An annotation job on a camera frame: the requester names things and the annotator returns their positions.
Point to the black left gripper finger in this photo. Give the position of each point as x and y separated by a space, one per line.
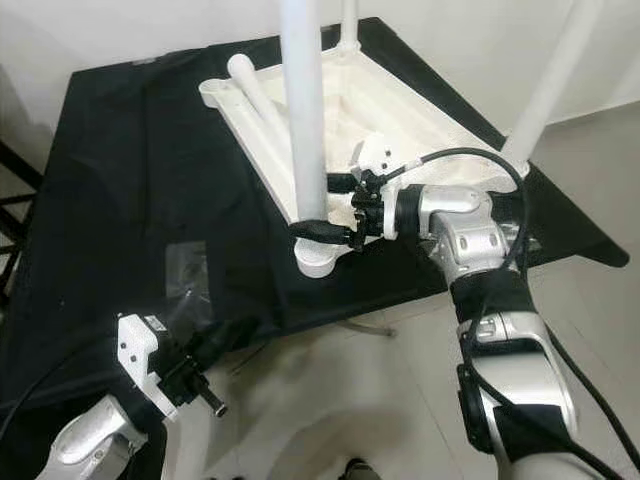
222 335
238 348

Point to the clear tape patch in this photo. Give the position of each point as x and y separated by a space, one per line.
188 285

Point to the grey metal table foot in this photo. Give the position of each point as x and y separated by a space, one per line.
360 328

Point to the black round stool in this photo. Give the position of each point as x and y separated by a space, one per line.
12 200

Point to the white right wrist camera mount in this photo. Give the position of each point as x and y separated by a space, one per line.
375 158

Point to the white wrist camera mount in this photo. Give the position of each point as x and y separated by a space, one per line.
375 158
142 355

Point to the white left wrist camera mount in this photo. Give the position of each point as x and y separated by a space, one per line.
142 355

